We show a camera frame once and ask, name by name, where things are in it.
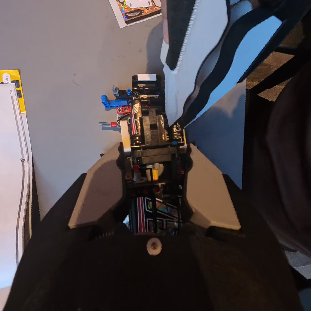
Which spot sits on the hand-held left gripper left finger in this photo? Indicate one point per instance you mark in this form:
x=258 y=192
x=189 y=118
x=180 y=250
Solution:
x=102 y=192

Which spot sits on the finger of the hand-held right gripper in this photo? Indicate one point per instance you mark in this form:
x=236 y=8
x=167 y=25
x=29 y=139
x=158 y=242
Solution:
x=206 y=36
x=243 y=48

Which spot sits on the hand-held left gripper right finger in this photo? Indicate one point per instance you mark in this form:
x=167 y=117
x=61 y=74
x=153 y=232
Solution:
x=209 y=194

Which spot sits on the red white toy race car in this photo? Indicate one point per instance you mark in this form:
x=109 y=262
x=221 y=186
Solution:
x=150 y=136

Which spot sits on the holographic sticker sheet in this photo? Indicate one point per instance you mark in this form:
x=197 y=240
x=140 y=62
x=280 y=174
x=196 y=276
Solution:
x=136 y=11

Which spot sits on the person's black pants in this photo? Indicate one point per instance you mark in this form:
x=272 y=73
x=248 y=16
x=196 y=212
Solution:
x=255 y=145

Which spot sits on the person's brown sweater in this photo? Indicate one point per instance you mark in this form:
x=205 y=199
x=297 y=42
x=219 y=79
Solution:
x=286 y=158

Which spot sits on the open toy instruction booklet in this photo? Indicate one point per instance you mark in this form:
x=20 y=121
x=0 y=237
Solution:
x=12 y=170

